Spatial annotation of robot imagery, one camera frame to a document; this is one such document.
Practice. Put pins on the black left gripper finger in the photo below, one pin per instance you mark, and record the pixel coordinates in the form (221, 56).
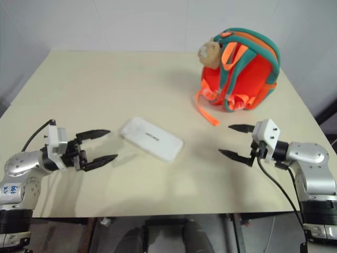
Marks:
(92, 133)
(101, 160)

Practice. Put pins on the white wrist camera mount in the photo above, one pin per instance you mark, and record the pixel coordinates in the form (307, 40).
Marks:
(268, 135)
(56, 141)

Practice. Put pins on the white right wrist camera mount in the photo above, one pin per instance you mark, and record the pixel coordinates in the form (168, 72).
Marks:
(268, 135)

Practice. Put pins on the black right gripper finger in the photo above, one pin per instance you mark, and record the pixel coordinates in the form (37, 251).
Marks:
(241, 127)
(234, 155)

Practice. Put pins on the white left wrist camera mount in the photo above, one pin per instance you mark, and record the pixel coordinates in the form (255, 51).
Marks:
(56, 141)

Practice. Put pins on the beige fluffy plush keychain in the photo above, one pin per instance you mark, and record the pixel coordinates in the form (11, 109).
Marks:
(209, 54)

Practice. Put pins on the metal table leg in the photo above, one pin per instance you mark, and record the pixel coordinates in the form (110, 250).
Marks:
(228, 233)

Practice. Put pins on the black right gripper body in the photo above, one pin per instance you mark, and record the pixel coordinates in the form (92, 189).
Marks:
(259, 151)

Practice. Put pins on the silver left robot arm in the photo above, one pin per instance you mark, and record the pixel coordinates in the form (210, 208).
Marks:
(21, 163)

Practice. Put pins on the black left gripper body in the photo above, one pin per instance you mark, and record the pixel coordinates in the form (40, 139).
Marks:
(71, 155)

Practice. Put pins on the orange and teal backpack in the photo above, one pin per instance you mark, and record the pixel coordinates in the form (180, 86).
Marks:
(247, 79)

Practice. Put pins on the white rectangular pouch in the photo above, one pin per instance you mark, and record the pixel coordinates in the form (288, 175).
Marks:
(152, 138)

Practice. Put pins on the dark object at wall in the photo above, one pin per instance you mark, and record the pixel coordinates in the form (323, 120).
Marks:
(327, 110)

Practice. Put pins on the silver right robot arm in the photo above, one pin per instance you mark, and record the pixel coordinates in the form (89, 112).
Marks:
(313, 168)

